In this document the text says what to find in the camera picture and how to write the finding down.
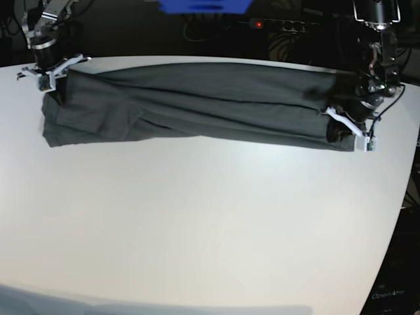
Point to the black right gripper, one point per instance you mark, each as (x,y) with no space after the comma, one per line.
(47,54)

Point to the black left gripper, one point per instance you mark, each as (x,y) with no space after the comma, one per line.
(361,108)

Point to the grey T-shirt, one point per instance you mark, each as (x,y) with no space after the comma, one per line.
(232,101)

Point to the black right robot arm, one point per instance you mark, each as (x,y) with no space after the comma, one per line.
(41,24)

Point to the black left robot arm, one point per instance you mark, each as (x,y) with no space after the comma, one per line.
(379,70)

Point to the black power strip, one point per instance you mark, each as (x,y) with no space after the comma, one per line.
(290,26)

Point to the blue plastic box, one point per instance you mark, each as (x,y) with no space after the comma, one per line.
(204,6)

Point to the black OpenArm base box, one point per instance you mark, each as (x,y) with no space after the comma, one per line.
(396,287)

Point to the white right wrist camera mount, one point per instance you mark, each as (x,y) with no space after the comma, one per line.
(46,79)

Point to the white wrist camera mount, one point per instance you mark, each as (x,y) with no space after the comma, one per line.
(364,138)
(46,79)

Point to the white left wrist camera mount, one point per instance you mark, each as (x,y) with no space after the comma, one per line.
(364,138)

